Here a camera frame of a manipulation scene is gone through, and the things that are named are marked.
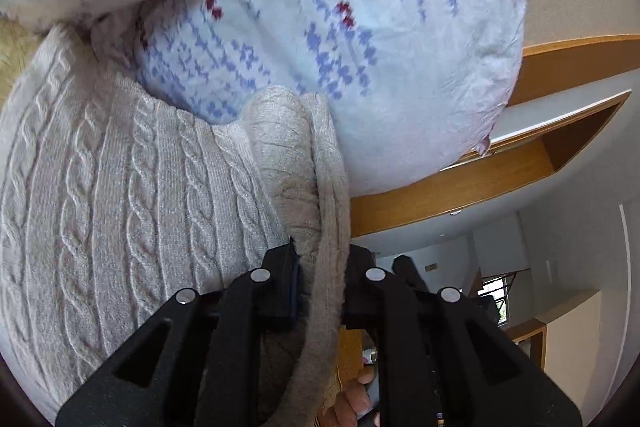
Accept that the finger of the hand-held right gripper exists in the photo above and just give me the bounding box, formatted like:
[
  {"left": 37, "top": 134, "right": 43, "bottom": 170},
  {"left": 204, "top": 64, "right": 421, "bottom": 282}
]
[{"left": 391, "top": 255, "right": 432, "bottom": 295}]

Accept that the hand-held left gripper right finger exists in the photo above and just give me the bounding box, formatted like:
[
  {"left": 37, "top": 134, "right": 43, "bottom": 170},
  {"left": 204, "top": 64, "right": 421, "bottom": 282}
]
[{"left": 341, "top": 245, "right": 584, "bottom": 427}]

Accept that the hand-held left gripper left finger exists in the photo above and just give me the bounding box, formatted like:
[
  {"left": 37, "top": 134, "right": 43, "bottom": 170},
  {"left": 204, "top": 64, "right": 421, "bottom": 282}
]
[{"left": 55, "top": 243, "right": 304, "bottom": 427}]

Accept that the beige cable-knit sweater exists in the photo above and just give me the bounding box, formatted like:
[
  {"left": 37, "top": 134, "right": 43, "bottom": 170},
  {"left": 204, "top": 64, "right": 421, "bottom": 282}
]
[{"left": 0, "top": 24, "right": 353, "bottom": 427}]

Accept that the person's right hand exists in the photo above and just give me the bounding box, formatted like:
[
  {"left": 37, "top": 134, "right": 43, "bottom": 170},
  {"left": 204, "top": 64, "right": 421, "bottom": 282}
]
[{"left": 320, "top": 364, "right": 377, "bottom": 427}]

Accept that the window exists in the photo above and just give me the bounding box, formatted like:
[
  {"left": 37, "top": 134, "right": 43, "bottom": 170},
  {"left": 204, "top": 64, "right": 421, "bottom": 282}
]
[{"left": 476, "top": 274, "right": 512, "bottom": 329}]

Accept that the wooden headboard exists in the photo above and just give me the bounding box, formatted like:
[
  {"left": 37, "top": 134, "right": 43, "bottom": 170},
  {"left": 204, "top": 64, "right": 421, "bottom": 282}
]
[{"left": 349, "top": 138, "right": 557, "bottom": 239}]

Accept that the small wooden cabinet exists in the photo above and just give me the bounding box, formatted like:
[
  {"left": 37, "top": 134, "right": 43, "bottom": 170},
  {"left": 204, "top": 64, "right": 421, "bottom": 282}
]
[{"left": 504, "top": 318, "right": 549, "bottom": 370}]

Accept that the blue lavender print pillow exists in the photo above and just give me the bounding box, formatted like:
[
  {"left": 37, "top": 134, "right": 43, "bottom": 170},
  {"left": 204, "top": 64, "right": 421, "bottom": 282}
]
[{"left": 90, "top": 0, "right": 527, "bottom": 198}]

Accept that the yellow orange patterned bedspread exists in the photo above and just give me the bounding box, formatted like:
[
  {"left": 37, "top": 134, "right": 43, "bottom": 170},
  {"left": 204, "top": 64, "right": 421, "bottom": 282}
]
[{"left": 0, "top": 19, "right": 46, "bottom": 108}]

